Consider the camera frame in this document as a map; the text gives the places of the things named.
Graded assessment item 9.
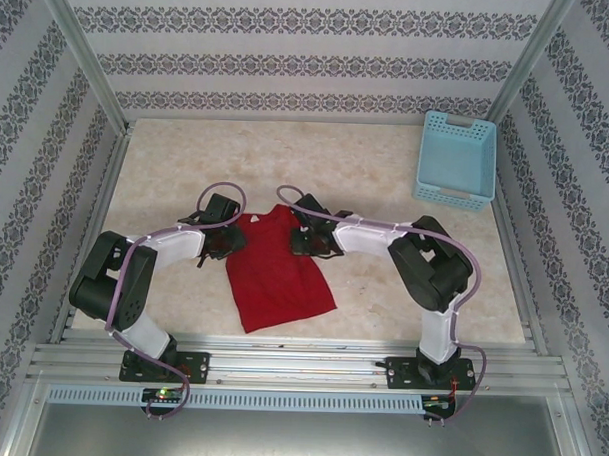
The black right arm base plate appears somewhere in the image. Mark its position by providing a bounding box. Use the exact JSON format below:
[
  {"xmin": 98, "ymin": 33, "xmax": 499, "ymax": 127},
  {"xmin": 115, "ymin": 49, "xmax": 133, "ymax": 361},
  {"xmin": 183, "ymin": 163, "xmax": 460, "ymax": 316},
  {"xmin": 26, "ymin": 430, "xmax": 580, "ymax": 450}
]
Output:
[{"xmin": 384, "ymin": 354, "xmax": 479, "ymax": 394}]

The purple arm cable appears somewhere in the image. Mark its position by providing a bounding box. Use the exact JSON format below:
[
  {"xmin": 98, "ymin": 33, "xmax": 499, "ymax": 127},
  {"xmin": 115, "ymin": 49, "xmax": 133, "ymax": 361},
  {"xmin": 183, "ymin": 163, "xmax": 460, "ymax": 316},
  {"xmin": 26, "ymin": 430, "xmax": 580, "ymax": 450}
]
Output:
[
  {"xmin": 269, "ymin": 184, "xmax": 500, "ymax": 429},
  {"xmin": 102, "ymin": 177, "xmax": 246, "ymax": 425}
]

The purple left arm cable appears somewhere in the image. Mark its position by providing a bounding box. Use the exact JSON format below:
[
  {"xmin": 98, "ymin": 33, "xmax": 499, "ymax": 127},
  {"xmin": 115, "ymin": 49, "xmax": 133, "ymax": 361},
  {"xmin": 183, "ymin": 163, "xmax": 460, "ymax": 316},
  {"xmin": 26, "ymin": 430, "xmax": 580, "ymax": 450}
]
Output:
[{"xmin": 102, "ymin": 177, "xmax": 246, "ymax": 425}]

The aluminium frame post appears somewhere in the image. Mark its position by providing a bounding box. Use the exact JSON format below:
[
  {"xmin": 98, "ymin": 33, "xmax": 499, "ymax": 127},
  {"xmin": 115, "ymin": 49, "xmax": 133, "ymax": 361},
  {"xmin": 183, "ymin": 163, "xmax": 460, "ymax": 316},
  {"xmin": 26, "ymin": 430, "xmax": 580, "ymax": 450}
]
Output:
[
  {"xmin": 30, "ymin": 0, "xmax": 138, "ymax": 136},
  {"xmin": 487, "ymin": 0, "xmax": 577, "ymax": 129}
]

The light blue plastic basket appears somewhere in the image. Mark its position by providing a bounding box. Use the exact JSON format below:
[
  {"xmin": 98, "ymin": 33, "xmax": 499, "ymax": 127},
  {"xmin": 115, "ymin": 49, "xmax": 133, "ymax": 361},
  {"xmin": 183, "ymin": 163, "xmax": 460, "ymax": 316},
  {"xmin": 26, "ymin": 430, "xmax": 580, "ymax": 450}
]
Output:
[{"xmin": 410, "ymin": 109, "xmax": 501, "ymax": 212}]

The white slotted cable duct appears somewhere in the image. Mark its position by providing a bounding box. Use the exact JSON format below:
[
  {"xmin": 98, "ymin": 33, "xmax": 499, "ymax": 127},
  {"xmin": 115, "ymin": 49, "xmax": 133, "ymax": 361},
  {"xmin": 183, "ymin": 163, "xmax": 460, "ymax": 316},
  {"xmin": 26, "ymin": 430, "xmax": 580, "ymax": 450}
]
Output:
[{"xmin": 45, "ymin": 382, "xmax": 425, "ymax": 416}]

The red t-shirt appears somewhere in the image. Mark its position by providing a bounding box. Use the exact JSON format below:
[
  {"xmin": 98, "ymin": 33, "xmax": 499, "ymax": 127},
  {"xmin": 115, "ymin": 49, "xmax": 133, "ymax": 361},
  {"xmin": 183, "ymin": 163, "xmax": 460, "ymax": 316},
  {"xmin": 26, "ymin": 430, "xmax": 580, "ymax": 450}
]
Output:
[{"xmin": 222, "ymin": 202, "xmax": 342, "ymax": 336}]

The small circuit board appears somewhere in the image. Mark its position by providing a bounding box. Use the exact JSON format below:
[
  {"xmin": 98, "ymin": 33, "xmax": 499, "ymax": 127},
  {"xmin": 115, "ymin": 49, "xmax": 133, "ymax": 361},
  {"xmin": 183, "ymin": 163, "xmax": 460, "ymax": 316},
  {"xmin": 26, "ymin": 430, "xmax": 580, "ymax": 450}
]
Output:
[
  {"xmin": 141, "ymin": 385, "xmax": 186, "ymax": 405},
  {"xmin": 423, "ymin": 393, "xmax": 455, "ymax": 412}
]

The aluminium mounting rail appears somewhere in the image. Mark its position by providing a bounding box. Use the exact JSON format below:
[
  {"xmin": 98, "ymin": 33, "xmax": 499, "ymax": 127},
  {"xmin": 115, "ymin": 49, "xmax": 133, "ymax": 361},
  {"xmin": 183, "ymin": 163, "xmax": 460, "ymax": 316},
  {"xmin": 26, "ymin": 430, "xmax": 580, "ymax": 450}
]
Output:
[{"xmin": 26, "ymin": 327, "xmax": 567, "ymax": 398}]

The aluminium side rail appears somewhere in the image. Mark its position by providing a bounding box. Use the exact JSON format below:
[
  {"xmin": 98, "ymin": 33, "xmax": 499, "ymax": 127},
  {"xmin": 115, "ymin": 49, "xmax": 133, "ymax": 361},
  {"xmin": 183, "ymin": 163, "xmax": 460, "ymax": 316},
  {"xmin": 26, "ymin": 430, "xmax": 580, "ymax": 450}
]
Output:
[
  {"xmin": 484, "ymin": 122, "xmax": 559, "ymax": 358},
  {"xmin": 47, "ymin": 123, "xmax": 132, "ymax": 346}
]

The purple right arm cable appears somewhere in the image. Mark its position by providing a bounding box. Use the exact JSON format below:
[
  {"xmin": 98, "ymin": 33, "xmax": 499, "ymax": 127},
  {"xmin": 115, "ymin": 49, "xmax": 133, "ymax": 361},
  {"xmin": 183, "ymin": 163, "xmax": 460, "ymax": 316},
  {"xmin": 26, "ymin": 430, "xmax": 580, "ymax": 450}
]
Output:
[{"xmin": 269, "ymin": 184, "xmax": 500, "ymax": 429}]

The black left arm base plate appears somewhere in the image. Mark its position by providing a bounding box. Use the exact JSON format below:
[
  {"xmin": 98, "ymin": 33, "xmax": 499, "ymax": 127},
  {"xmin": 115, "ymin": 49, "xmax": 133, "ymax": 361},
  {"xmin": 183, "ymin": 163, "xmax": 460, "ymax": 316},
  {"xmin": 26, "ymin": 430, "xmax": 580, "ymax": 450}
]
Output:
[{"xmin": 118, "ymin": 349, "xmax": 211, "ymax": 386}]

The grey metal sheet panel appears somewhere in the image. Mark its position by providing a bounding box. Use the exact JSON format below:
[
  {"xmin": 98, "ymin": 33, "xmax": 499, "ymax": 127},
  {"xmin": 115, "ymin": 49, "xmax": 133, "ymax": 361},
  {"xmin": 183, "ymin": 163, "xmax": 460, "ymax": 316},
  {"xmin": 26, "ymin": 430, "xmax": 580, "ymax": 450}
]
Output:
[{"xmin": 25, "ymin": 400, "xmax": 589, "ymax": 456}]

